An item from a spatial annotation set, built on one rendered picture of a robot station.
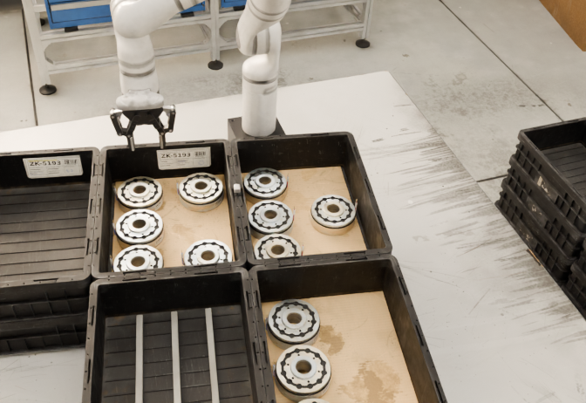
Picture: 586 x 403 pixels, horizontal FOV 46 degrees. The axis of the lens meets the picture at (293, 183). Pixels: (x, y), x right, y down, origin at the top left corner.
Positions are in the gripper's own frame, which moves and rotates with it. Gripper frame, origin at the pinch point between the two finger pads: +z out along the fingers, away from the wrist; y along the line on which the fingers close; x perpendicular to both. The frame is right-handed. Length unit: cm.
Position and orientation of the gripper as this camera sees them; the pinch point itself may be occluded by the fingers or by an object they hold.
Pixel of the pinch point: (146, 141)
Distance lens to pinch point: 152.5
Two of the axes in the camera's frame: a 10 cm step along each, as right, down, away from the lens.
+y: -9.8, 0.9, -1.6
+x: 1.8, 6.8, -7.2
